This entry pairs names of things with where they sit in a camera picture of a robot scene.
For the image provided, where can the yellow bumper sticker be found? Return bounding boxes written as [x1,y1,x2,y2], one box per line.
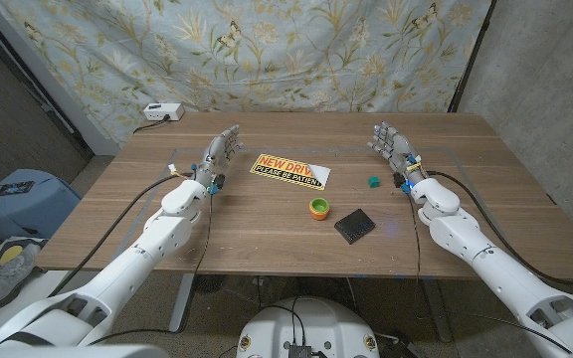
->
[249,153,332,192]

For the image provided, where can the blue stool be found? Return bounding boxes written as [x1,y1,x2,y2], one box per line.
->
[0,168,83,241]

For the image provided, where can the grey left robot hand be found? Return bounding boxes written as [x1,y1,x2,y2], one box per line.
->
[194,123,245,190]

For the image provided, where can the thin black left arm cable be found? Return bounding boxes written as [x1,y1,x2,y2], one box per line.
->
[86,188,216,347]

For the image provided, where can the black square textured pad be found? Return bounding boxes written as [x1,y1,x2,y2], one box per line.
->
[333,208,377,246]

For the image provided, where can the black backdrop stand pole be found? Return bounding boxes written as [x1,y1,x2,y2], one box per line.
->
[448,0,496,113]

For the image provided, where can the black flat device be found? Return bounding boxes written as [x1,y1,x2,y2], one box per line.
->
[0,180,36,197]

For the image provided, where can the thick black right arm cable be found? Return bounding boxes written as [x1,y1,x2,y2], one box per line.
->
[426,170,573,287]

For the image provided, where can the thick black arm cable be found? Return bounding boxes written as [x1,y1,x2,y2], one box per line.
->
[47,171,196,298]
[426,170,573,287]

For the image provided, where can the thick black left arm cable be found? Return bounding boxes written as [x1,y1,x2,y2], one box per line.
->
[47,171,196,298]

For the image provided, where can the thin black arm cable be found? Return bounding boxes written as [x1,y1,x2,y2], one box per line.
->
[86,188,216,347]
[405,191,423,319]

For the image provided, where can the black power adapter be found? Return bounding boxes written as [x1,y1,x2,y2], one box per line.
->
[375,331,425,358]

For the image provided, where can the grey sneaker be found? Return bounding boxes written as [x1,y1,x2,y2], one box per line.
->
[0,241,44,307]

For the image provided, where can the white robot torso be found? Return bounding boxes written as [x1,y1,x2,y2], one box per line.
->
[236,296,381,358]

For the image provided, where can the black yellow shoe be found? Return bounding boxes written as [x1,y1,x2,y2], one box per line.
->
[0,237,49,272]

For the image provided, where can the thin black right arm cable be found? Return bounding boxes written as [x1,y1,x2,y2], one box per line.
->
[405,191,423,319]

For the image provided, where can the floral printed backdrop cloth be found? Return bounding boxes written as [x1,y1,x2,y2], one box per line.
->
[0,0,494,145]

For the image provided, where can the orange cup green inside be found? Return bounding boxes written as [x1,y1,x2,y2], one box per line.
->
[308,197,331,222]

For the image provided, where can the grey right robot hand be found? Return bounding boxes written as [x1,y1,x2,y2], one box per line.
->
[367,121,427,186]

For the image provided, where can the white power strip box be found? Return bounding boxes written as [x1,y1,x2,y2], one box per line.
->
[142,102,186,122]

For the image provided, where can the grey metal table leg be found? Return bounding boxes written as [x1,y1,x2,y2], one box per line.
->
[423,277,455,343]
[168,272,196,333]

